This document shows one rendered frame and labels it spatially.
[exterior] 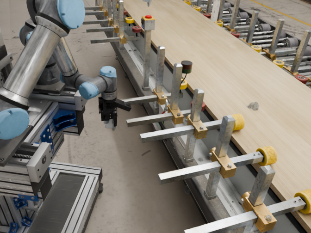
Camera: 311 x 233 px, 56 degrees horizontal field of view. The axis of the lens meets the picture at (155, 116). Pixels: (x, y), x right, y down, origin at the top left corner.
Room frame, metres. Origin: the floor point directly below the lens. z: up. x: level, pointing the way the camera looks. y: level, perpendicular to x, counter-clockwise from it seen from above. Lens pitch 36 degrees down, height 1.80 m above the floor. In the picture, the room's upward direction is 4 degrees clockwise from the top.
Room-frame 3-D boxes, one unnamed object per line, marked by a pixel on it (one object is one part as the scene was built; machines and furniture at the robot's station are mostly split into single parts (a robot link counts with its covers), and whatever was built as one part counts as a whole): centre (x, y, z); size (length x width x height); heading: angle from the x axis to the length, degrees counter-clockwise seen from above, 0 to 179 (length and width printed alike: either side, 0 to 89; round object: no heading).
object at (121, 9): (2.53, 0.35, 0.89); 0.03 x 0.03 x 0.48; 21
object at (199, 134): (1.11, -0.20, 0.95); 0.13 x 0.06 x 0.05; 21
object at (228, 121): (0.90, -0.28, 0.93); 0.03 x 0.03 x 0.48; 21
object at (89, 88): (1.12, 0.30, 1.12); 0.11 x 0.11 x 0.08; 58
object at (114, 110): (1.19, 0.24, 0.97); 0.09 x 0.08 x 0.12; 111
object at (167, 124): (1.39, -0.07, 0.75); 0.26 x 0.01 x 0.10; 21
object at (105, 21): (2.94, 0.58, 0.81); 0.43 x 0.03 x 0.04; 111
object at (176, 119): (1.35, -0.11, 0.85); 0.13 x 0.06 x 0.05; 21
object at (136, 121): (1.31, -0.05, 0.84); 0.43 x 0.03 x 0.04; 111
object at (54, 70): (1.32, 0.58, 1.09); 0.15 x 0.15 x 0.10
